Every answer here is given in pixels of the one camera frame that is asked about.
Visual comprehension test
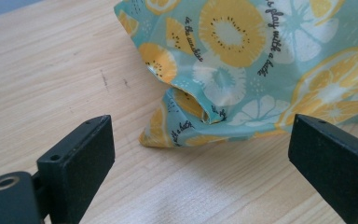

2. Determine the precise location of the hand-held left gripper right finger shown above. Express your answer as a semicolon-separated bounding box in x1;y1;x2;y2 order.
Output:
287;113;358;224

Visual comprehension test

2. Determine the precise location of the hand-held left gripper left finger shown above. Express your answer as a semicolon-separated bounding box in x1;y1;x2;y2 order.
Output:
36;114;117;224

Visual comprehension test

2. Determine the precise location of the teal citrus print cloth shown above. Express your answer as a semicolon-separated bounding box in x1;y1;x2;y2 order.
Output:
113;0;358;148

